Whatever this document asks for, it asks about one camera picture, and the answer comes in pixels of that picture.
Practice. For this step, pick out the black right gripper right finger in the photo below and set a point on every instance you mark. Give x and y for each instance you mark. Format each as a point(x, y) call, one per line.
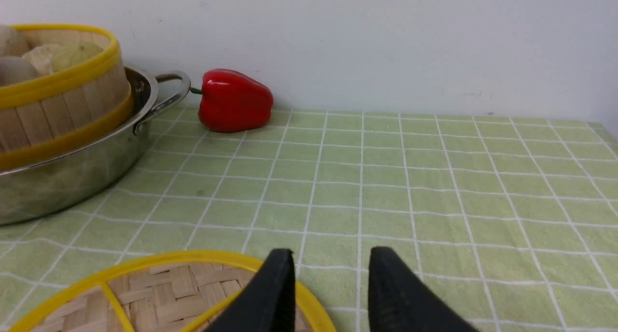
point(398, 301)

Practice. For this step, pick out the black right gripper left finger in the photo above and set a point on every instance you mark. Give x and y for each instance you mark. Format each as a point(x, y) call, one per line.
point(267, 303)

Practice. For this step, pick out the woven bamboo steamer lid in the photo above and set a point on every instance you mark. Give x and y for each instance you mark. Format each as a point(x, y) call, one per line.
point(178, 291)

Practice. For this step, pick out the bamboo steamer basket yellow rim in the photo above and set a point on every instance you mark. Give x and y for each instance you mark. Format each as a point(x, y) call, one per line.
point(60, 112)

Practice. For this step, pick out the stainless steel pot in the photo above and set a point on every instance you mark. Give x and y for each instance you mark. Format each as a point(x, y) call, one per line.
point(44, 188)

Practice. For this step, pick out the green checkered tablecloth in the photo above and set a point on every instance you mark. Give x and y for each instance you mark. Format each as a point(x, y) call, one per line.
point(512, 221)

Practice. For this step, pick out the red bell pepper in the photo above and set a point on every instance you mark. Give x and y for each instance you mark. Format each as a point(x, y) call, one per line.
point(233, 102)

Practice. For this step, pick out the yellow-green pleated bun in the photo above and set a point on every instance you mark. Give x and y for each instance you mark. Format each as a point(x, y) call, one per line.
point(71, 55)

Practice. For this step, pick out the pale dumpling centre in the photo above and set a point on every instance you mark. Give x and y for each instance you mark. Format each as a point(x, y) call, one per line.
point(41, 57)

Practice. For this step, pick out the white steamed bun front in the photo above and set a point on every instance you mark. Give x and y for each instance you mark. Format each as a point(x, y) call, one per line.
point(15, 70)

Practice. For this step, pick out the white steamed bun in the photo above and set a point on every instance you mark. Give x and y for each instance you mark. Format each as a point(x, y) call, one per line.
point(15, 70)
point(12, 42)

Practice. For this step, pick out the white steamed bun left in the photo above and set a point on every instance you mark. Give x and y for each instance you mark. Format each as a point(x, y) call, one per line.
point(12, 42)

